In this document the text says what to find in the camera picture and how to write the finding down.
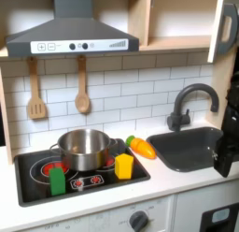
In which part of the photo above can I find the dark grey oven knob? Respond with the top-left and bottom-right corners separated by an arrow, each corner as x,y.
129,210 -> 149,232

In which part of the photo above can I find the steel pot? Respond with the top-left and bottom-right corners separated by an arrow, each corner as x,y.
49,128 -> 119,172

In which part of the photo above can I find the black toy stove top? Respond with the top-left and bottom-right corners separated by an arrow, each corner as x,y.
13,138 -> 151,208

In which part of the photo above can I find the grey range hood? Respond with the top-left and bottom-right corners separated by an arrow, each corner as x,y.
5,0 -> 140,58

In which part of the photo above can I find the wooden slotted spatula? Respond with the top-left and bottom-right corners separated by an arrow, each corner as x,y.
26,56 -> 48,121

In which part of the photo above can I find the dark grey tap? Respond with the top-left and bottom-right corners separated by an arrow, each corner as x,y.
166,82 -> 220,133

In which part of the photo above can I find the wooden spoon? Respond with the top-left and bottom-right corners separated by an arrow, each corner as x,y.
74,55 -> 91,114

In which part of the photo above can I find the orange toy carrot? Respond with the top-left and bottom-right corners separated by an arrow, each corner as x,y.
125,135 -> 157,160

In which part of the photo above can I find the wooden shelf cabinet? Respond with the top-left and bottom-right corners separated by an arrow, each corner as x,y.
127,0 -> 218,52

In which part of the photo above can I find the white knob panel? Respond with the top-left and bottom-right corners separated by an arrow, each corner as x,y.
18,195 -> 176,232

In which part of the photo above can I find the yellow block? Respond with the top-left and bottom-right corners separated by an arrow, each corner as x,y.
114,152 -> 134,181

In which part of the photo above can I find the dark grey sink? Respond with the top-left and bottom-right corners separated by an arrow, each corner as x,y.
146,126 -> 228,173

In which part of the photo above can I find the green block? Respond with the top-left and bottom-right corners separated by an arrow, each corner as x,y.
49,167 -> 66,196

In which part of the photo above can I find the black oven door panel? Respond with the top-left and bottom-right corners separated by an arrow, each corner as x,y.
199,202 -> 239,232

